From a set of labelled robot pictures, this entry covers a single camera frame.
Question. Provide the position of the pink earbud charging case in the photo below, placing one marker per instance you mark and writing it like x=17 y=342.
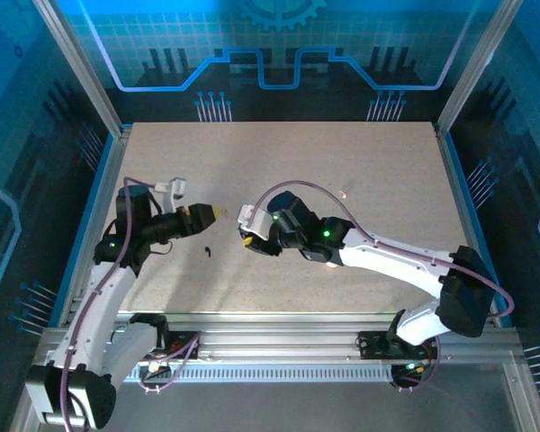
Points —
x=331 y=266

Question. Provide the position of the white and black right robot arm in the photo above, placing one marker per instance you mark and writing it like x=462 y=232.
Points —
x=387 y=256

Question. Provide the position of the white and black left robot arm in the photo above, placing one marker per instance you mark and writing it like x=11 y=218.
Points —
x=94 y=315

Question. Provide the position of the aluminium side rail blue trim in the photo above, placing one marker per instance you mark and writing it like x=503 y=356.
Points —
x=460 y=180
x=96 y=202

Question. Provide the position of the long aluminium frame rail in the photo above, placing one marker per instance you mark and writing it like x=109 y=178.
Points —
x=274 y=333

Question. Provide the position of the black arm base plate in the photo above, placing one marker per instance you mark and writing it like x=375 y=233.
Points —
x=184 y=342
x=373 y=344

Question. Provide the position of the aluminium frame post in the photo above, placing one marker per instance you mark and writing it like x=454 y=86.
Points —
x=479 y=58
x=77 y=58

